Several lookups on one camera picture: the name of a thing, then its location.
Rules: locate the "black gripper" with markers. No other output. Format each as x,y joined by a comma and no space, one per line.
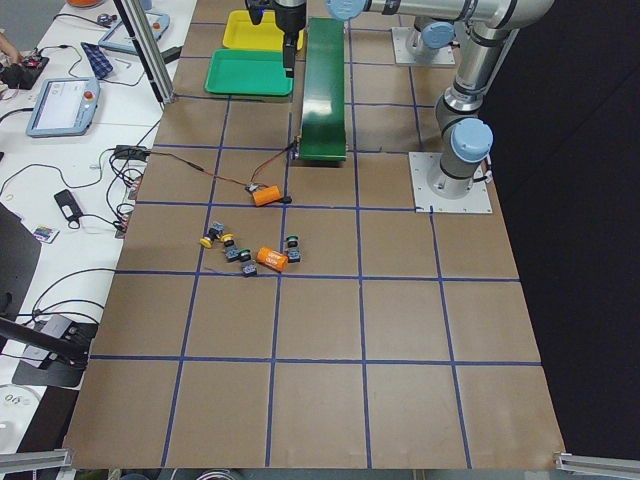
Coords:
289,19

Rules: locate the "plain orange cylinder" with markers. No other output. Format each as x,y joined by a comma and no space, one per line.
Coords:
267,195

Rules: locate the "yellow push button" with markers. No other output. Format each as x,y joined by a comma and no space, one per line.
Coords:
231,251
214,232

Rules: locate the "green push button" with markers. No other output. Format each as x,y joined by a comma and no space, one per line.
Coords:
292,249
247,264

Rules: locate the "labelled orange cylinder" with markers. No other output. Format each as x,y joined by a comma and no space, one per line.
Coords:
272,259

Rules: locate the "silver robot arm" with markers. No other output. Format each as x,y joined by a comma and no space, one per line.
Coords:
467,140
346,10

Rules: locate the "yellow plastic tray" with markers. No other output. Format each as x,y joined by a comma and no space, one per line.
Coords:
241,33

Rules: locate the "green plastic tray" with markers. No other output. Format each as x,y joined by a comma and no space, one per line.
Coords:
247,72

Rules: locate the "green conveyor belt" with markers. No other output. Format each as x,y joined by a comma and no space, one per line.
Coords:
322,133

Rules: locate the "blue plaid cloth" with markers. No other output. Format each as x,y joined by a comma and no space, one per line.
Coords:
98,61

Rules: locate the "black power supply box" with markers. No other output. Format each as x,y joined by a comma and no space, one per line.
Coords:
129,152

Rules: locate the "near teach pendant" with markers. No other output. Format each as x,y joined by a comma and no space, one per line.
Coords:
64,107

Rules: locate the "black power adapter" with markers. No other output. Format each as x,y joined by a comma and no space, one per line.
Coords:
68,205

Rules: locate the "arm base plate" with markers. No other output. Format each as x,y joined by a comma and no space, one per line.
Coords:
435,192
428,47

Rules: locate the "aluminium frame post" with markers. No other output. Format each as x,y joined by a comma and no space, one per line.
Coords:
136,23

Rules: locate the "black camera stand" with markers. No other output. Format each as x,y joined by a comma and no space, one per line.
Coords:
56,347

